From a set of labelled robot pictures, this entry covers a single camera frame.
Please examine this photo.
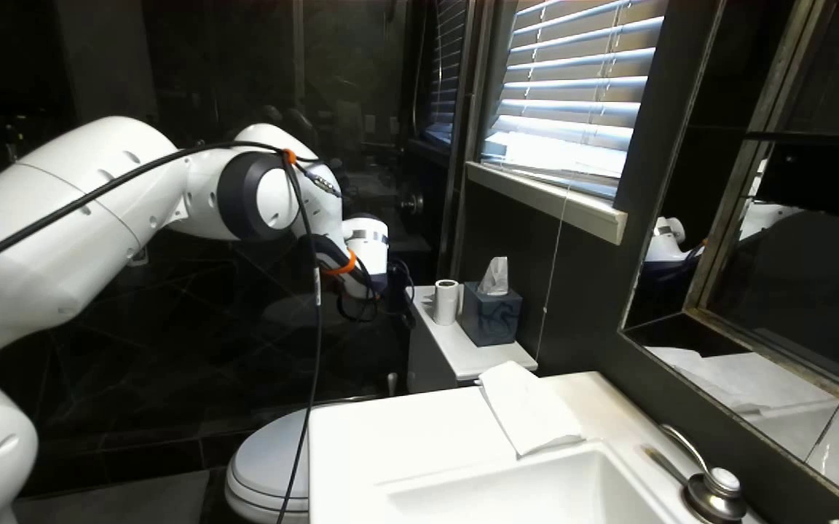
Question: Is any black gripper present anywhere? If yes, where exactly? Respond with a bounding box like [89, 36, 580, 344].
[332, 256, 399, 327]

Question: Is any white toilet paper roll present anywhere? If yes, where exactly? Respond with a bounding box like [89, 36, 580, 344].
[431, 276, 468, 330]

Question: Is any dark blue tissue box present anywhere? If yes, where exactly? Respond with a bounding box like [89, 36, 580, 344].
[459, 283, 529, 349]

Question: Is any white facial tissue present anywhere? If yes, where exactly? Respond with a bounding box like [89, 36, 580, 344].
[479, 253, 513, 301]

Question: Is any white cabinet under shelf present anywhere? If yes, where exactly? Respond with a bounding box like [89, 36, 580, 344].
[399, 309, 462, 397]

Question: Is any white countertop shelf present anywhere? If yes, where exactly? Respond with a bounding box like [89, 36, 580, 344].
[403, 283, 543, 385]

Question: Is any white sink vanity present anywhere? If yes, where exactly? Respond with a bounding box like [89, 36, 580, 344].
[306, 371, 765, 524]

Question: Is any folded white towel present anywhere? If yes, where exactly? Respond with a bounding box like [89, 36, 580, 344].
[475, 359, 590, 461]

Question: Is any white window sill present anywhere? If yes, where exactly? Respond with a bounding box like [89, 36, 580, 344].
[463, 158, 629, 248]

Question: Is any small dark window blind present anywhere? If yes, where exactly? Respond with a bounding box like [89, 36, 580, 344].
[424, 0, 473, 149]

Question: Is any large white window blind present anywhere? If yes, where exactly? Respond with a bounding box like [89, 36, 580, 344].
[479, 0, 674, 205]

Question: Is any chrome sink faucet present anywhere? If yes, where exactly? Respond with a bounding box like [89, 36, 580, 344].
[644, 443, 753, 524]

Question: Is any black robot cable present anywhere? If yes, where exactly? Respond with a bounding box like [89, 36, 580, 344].
[0, 142, 366, 524]

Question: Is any thin blind cord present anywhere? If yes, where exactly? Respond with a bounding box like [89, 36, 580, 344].
[533, 216, 565, 362]

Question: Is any framed wall mirror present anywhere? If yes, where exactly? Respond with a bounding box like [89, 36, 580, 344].
[618, 0, 839, 524]

